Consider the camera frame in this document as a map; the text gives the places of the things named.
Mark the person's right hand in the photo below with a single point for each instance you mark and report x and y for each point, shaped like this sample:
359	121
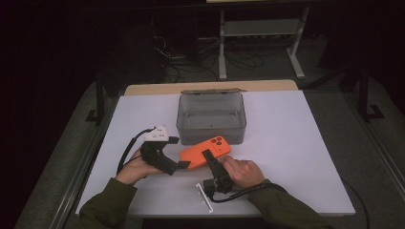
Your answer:
245	173

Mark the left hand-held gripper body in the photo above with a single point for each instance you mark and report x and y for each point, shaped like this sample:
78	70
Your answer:
156	156

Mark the light wooden table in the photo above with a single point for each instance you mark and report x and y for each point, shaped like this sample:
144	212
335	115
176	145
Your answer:
207	86

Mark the black metal post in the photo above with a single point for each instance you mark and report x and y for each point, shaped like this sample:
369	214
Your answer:
100	98
364	95

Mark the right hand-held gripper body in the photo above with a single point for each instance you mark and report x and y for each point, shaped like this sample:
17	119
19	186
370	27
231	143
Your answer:
221	183

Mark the metal frame rail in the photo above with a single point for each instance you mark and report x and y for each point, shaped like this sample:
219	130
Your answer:
379	143
79	171

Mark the orange phone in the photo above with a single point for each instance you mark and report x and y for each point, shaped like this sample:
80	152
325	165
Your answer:
194	156

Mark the person's left hand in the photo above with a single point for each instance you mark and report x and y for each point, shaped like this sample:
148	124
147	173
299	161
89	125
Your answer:
137	170

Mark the grey transparent plastic box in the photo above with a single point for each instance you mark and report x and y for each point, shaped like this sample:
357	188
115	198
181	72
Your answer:
210	127

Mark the grey metal stand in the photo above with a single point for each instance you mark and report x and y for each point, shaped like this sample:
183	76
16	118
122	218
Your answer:
261	28

